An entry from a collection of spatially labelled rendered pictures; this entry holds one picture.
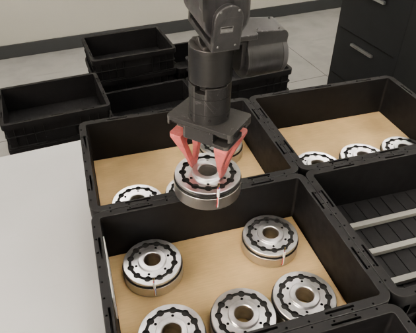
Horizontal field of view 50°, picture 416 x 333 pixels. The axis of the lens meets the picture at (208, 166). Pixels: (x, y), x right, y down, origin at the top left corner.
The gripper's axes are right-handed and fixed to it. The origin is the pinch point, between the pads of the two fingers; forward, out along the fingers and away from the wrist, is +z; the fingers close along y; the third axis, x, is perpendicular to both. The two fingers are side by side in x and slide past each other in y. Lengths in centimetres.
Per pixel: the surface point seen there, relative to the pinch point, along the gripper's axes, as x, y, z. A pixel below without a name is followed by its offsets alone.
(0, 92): -51, 123, 46
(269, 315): 6.3, -15.0, 19.1
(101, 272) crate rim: 16.8, 8.6, 12.4
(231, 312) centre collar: 9.3, -9.8, 18.3
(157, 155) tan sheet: -22.1, 25.8, 21.8
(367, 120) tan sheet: -62, -14, 21
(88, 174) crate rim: -0.1, 25.8, 12.2
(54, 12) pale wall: -188, 236, 75
